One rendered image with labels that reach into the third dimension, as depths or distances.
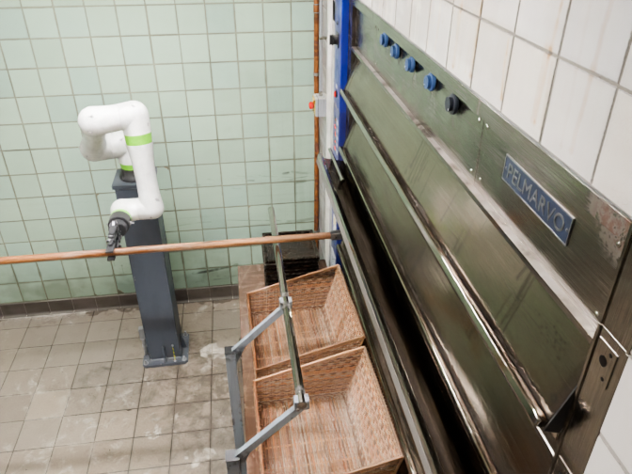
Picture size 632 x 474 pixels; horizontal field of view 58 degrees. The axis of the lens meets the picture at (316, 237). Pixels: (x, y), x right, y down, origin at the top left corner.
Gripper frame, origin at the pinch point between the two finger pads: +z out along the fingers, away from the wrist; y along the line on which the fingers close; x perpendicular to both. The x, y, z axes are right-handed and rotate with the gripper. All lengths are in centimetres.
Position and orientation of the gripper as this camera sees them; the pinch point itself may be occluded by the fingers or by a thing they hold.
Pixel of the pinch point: (111, 251)
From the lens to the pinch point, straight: 247.1
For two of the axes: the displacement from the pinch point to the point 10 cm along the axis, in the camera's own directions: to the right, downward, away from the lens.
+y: 0.0, 8.5, 5.3
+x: -9.9, 0.7, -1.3
